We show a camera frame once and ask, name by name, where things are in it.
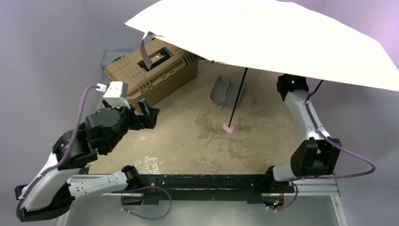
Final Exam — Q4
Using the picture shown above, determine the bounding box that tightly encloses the pink grey umbrella case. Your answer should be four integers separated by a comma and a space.
210, 75, 240, 112

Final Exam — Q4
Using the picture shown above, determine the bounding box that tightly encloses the pink umbrella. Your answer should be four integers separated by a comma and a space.
123, 0, 399, 135

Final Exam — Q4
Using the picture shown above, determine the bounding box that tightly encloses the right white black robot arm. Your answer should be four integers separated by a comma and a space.
268, 74, 341, 182

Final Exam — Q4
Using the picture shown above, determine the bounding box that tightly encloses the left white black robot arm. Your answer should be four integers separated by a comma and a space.
15, 99, 160, 222

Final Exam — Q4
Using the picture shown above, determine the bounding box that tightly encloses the tan plastic toolbox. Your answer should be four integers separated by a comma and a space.
104, 39, 200, 108

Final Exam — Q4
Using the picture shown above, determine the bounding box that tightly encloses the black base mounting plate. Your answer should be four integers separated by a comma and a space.
122, 173, 295, 205

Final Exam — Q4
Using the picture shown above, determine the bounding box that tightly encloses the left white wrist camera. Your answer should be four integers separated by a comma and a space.
96, 81, 131, 109

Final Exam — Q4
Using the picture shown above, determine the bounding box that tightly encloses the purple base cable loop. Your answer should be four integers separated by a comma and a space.
120, 185, 173, 220

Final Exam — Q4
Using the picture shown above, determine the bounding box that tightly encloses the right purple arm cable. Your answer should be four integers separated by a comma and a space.
288, 80, 376, 182

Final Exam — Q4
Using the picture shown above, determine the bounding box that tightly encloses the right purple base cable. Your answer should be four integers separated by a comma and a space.
265, 181, 299, 213

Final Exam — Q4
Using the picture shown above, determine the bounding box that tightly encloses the aluminium frame rail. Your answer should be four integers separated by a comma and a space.
55, 179, 347, 226

